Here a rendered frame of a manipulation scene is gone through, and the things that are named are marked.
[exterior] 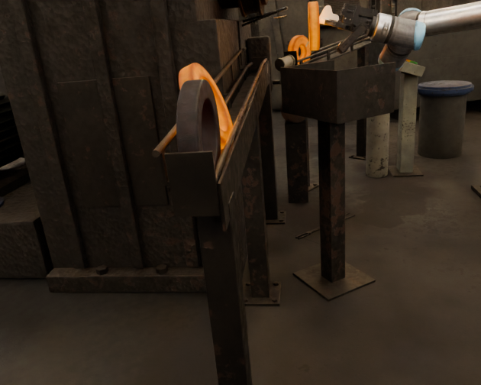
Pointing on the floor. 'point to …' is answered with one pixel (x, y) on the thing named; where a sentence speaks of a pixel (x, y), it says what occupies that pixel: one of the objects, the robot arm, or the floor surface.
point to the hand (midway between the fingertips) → (314, 20)
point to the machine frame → (111, 131)
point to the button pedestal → (407, 121)
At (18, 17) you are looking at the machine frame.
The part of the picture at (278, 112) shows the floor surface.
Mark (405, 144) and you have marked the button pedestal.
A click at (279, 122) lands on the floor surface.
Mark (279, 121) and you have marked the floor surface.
